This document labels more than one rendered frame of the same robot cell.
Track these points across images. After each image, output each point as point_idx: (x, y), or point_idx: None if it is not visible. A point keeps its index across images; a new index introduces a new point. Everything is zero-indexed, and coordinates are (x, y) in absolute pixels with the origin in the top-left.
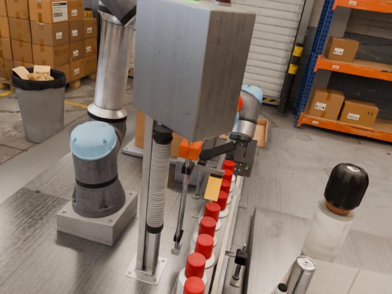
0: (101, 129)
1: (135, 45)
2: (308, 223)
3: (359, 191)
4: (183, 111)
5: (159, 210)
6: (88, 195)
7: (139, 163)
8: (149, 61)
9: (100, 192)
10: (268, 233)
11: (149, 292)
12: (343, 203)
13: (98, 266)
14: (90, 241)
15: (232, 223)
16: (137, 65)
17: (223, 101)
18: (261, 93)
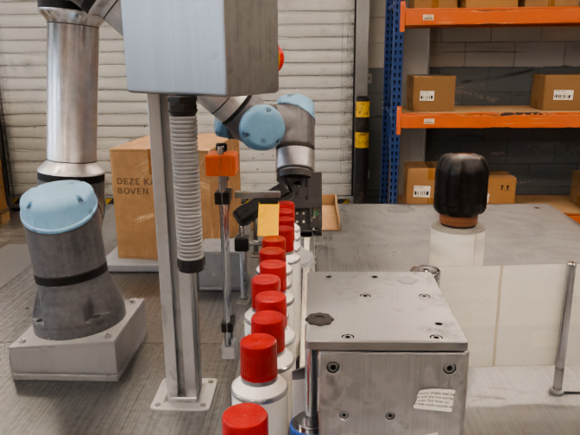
0: (69, 187)
1: (121, 0)
2: None
3: (477, 179)
4: (206, 56)
5: (195, 229)
6: (63, 299)
7: (132, 280)
8: (146, 11)
9: (82, 290)
10: None
11: (198, 420)
12: (463, 206)
13: (101, 408)
14: (78, 382)
15: None
16: (129, 25)
17: (257, 39)
18: (312, 104)
